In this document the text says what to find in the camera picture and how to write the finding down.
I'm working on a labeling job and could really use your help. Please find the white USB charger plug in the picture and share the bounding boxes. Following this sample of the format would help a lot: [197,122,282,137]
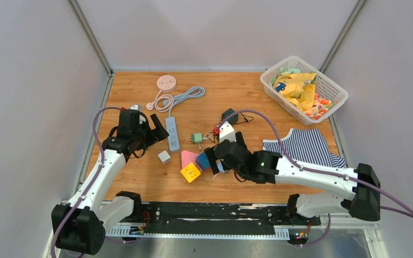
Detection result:
[158,150,172,164]

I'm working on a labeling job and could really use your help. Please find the yellow cube power socket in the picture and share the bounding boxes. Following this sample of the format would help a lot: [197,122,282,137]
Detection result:
[180,162,201,183]

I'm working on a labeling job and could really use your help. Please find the blue cube power socket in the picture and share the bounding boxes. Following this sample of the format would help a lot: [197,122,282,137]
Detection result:
[195,152,210,171]

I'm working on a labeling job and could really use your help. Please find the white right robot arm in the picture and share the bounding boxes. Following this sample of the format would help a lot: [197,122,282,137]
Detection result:
[204,140,381,225]

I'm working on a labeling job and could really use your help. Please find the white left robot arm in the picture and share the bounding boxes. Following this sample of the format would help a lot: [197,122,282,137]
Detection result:
[50,107,169,257]

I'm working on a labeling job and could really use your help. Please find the light blue power strip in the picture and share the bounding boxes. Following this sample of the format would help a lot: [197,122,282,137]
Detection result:
[165,117,180,153]

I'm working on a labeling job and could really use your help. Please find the light blue small charger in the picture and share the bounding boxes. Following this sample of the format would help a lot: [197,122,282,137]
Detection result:
[217,161,226,174]

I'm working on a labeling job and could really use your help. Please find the green USB charger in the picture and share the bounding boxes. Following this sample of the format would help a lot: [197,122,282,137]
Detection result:
[191,133,204,144]

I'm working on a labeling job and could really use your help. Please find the pink triangular power socket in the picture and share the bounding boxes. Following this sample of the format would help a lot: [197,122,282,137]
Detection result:
[181,150,200,169]

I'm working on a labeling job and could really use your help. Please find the dark green cube socket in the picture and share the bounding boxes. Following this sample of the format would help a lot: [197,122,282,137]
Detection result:
[221,108,238,125]

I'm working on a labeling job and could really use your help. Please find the round pink power socket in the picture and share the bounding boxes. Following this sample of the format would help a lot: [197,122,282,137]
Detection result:
[156,75,177,93]

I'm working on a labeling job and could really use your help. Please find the blue striped shirt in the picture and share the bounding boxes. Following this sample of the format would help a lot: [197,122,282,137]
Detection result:
[280,128,346,168]

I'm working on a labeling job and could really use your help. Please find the floral cloth in basket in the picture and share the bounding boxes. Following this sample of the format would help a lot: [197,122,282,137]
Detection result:
[302,94,337,120]

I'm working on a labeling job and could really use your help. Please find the yellow cloth in basket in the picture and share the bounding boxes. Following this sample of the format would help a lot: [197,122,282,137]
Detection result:
[270,72,317,112]

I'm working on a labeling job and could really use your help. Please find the white plastic basket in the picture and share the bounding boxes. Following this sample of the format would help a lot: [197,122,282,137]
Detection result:
[260,56,348,126]

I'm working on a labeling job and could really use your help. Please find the short white USB cable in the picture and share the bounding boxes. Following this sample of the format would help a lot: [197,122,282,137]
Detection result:
[198,133,213,152]

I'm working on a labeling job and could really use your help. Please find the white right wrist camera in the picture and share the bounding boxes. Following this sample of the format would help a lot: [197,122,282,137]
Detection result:
[219,121,237,143]

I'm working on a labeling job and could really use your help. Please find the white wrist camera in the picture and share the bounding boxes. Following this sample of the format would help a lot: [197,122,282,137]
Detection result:
[130,104,147,124]
[219,121,237,143]

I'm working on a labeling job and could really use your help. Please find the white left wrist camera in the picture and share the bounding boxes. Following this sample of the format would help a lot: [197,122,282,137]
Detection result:
[130,104,147,124]

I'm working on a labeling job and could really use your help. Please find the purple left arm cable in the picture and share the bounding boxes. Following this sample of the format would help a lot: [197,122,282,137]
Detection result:
[49,106,127,258]

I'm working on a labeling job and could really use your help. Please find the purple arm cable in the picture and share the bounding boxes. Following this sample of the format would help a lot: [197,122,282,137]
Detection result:
[215,109,413,220]
[49,106,127,258]

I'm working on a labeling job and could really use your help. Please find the light blue power strip cable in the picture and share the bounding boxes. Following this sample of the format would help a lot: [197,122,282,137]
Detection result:
[162,86,206,118]

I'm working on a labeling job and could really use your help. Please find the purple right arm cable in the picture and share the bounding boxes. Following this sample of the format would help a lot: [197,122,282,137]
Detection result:
[215,109,413,220]

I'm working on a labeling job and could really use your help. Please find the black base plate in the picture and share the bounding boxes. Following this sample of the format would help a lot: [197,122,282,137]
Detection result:
[106,201,322,237]

